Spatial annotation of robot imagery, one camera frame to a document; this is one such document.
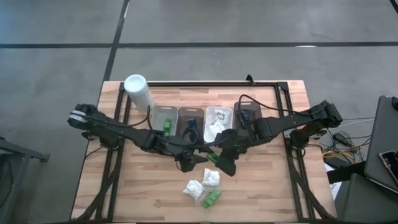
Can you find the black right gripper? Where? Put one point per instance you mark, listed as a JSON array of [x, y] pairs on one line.
[[239, 140]]

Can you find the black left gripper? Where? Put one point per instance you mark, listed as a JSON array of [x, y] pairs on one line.
[[174, 146]]

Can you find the green travel bottle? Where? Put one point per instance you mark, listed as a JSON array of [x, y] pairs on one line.
[[213, 158], [168, 126], [213, 198]]

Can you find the clear bag of cotton swabs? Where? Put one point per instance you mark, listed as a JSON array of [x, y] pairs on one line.
[[193, 189]]

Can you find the blue toiletry item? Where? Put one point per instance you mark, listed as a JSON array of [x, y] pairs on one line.
[[192, 122]]

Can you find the black toiletry item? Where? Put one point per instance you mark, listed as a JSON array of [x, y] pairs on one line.
[[245, 115]]

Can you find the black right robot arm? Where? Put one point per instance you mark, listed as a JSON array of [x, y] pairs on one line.
[[298, 118]]

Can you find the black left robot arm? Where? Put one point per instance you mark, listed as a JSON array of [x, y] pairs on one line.
[[109, 127]]

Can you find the white plastic bin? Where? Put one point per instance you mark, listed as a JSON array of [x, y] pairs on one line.
[[206, 115]]

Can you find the dark translucent plastic bin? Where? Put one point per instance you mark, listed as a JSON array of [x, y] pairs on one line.
[[255, 107], [183, 113]]

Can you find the pale translucent plastic bin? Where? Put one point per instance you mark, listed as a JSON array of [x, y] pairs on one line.
[[158, 115]]

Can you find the white cylindrical wipes canister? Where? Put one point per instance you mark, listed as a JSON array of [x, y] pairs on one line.
[[138, 91]]

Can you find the white paper sheet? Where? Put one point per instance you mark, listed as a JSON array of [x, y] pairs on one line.
[[334, 186]]

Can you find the black power adapter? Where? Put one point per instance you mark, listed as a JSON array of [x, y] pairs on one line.
[[341, 140]]

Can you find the black equipment case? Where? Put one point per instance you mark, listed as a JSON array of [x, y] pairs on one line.
[[367, 199]]

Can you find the grey laptop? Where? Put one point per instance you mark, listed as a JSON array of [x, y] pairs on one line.
[[382, 140]]

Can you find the black smartphone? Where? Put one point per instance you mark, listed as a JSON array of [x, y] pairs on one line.
[[390, 165]]

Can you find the black side table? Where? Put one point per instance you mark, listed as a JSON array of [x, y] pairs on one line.
[[18, 152]]

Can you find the black aluminium table frame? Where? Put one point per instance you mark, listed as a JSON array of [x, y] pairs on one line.
[[199, 84]]

